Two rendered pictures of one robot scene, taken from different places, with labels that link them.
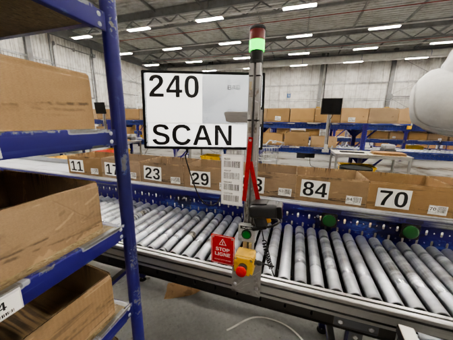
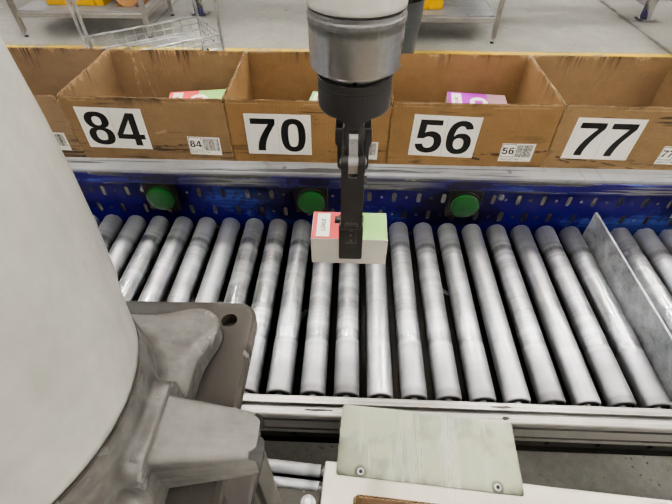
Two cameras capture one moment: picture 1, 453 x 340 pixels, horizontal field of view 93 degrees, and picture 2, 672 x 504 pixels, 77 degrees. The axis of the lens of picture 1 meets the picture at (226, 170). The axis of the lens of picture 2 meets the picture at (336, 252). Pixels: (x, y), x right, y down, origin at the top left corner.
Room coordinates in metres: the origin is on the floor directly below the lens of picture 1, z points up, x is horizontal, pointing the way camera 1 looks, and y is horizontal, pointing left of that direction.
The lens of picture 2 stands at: (0.18, -0.80, 1.50)
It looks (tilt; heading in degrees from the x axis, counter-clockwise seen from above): 46 degrees down; 344
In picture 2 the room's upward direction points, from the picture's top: straight up
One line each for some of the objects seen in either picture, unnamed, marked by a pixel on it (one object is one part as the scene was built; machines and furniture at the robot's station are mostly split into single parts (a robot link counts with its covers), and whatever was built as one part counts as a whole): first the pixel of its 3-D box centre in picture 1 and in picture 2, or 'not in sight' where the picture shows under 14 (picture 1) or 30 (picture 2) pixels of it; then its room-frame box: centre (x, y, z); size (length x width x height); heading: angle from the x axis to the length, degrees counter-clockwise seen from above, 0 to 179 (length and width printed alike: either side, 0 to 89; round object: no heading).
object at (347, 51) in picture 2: not in sight; (356, 39); (0.58, -0.94, 1.36); 0.09 x 0.09 x 0.06
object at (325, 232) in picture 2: not in sight; (349, 237); (0.58, -0.93, 1.10); 0.10 x 0.06 x 0.05; 72
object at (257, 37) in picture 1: (257, 41); not in sight; (0.78, -0.09, 1.62); 0.05 x 0.05 x 0.06
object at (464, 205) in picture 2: not in sight; (464, 206); (0.90, -1.35, 0.81); 0.07 x 0.01 x 0.07; 72
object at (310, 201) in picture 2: (410, 232); (311, 203); (1.02, -0.97, 0.81); 0.07 x 0.01 x 0.07; 72
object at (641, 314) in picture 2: not in sight; (628, 295); (0.58, -1.59, 0.76); 0.46 x 0.01 x 0.09; 162
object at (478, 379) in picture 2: not in sight; (461, 300); (0.69, -1.24, 0.72); 0.52 x 0.05 x 0.05; 162
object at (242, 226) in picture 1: (247, 232); not in sight; (0.74, -0.08, 0.95); 0.07 x 0.03 x 0.07; 72
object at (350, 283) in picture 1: (342, 259); (154, 291); (0.91, -0.56, 0.72); 0.52 x 0.05 x 0.05; 162
